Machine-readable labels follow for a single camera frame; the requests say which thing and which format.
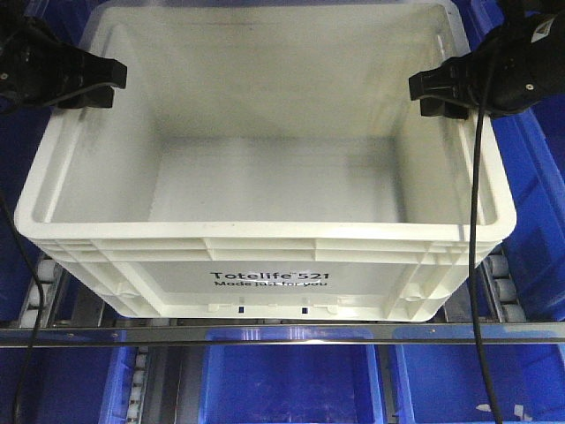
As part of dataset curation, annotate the black cable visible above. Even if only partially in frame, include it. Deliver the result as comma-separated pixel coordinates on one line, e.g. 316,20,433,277
467,57,507,424
0,193,45,424

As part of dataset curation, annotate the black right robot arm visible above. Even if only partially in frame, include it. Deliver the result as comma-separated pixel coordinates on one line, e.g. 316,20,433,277
409,1,564,119

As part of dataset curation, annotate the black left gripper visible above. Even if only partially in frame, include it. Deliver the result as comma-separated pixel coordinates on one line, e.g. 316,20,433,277
1,15,127,110

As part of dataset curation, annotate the silver front shelf rail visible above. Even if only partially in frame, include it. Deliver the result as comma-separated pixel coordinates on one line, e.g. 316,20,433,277
1,322,564,348

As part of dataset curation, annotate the black left cable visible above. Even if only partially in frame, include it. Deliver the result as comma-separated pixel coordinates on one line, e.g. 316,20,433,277
0,193,45,424

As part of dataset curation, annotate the black right cable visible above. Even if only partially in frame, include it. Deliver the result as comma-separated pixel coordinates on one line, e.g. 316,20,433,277
467,57,507,424

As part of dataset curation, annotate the white plastic tote bin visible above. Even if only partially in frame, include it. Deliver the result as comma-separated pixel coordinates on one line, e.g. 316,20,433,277
13,0,517,322

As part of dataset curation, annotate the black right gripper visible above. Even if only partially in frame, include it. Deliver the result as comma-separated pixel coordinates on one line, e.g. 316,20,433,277
409,24,564,120

